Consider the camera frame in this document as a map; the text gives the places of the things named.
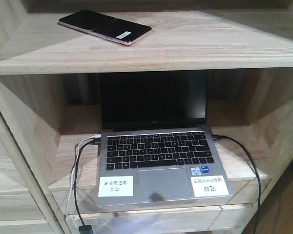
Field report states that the grey usb adapter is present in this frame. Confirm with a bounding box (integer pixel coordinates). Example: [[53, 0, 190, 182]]
[[78, 225, 94, 234]]

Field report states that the black right laptop cable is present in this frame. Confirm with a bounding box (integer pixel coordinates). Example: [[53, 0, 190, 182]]
[[212, 134, 262, 234]]

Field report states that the white right label sticker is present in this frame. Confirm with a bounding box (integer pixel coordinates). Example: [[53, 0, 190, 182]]
[[190, 175, 230, 197]]

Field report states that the white left label sticker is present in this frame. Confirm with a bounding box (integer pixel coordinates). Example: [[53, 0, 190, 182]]
[[98, 176, 134, 197]]

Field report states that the white label sticker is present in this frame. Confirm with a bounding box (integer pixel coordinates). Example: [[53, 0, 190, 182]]
[[98, 176, 134, 197], [190, 175, 230, 197]]

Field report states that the black laptop cable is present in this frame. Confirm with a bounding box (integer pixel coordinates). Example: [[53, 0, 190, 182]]
[[72, 140, 102, 226], [212, 134, 262, 234]]

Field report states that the black left laptop cable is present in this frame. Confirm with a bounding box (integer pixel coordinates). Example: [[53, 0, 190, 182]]
[[72, 140, 102, 226]]

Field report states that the silver laptop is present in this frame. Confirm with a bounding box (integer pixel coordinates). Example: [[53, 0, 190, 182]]
[[97, 70, 232, 207]]

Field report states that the wooden desk shelf unit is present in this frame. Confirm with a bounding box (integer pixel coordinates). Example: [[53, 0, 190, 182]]
[[0, 0, 293, 234]]

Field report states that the black smartphone with pink frame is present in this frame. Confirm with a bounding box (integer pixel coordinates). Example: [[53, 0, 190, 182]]
[[59, 10, 152, 46]]

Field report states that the white laptop cable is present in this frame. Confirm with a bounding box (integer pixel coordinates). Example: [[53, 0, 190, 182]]
[[65, 134, 102, 230]]

